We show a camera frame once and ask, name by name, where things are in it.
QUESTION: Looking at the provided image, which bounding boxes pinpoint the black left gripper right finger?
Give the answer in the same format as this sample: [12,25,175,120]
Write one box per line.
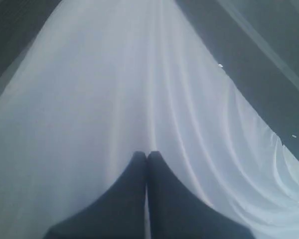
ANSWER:
[147,151,254,239]

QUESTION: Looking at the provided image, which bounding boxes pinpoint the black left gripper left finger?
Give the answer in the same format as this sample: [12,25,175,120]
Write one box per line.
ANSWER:
[45,151,147,239]

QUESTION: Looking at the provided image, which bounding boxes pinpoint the white backdrop cloth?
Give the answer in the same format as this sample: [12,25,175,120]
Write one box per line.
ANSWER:
[0,0,299,239]

